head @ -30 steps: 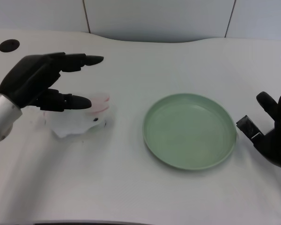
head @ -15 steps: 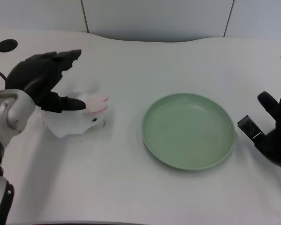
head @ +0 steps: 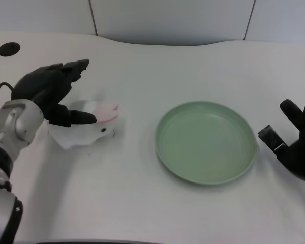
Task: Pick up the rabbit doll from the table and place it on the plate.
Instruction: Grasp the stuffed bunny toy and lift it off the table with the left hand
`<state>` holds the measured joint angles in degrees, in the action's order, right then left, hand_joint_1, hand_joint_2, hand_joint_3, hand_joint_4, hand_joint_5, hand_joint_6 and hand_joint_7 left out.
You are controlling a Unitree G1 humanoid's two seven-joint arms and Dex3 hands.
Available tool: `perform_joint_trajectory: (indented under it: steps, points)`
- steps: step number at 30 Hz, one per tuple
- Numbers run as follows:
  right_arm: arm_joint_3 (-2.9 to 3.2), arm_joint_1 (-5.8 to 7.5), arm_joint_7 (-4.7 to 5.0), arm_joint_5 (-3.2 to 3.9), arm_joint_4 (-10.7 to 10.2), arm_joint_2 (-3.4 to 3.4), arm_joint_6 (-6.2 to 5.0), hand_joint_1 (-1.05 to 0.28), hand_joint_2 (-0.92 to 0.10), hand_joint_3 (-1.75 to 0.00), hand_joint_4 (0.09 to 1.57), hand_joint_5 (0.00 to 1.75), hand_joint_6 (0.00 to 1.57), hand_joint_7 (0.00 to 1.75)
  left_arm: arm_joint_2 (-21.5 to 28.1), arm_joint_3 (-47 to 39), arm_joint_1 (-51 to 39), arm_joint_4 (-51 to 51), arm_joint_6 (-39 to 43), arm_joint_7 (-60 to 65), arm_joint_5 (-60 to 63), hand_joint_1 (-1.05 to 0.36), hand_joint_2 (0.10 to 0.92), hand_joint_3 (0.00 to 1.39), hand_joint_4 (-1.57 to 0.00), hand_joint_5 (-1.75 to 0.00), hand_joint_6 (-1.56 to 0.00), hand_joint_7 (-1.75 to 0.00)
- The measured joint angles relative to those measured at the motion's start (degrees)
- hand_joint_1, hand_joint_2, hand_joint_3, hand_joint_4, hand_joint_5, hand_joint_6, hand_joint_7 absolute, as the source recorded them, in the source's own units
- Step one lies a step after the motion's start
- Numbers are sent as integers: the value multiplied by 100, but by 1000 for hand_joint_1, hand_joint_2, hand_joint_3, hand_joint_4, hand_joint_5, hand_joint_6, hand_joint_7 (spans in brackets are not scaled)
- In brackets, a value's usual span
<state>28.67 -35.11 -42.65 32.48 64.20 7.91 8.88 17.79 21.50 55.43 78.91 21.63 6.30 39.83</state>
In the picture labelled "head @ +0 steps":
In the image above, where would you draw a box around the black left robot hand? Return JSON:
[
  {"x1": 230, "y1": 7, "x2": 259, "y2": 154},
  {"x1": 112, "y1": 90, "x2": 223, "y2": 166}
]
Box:
[{"x1": 10, "y1": 58, "x2": 97, "y2": 127}]

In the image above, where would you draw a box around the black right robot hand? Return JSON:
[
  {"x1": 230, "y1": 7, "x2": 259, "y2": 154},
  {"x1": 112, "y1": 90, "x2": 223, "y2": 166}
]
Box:
[{"x1": 258, "y1": 99, "x2": 305, "y2": 184}]

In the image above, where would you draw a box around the white rabbit plush doll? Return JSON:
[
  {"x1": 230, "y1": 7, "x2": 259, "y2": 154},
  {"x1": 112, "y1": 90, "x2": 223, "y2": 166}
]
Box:
[{"x1": 42, "y1": 99, "x2": 124, "y2": 150}]

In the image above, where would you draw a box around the green round plate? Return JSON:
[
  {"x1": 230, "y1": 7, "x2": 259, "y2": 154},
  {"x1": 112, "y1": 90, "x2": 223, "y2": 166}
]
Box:
[{"x1": 154, "y1": 101, "x2": 258, "y2": 186}]

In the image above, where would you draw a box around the black cable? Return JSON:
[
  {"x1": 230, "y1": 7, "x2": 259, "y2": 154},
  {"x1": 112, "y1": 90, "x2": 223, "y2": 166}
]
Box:
[{"x1": 0, "y1": 81, "x2": 15, "y2": 110}]

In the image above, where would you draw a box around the black round cable grommet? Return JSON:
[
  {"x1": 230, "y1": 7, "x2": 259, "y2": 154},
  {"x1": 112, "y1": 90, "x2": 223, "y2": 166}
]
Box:
[{"x1": 0, "y1": 42, "x2": 21, "y2": 57}]

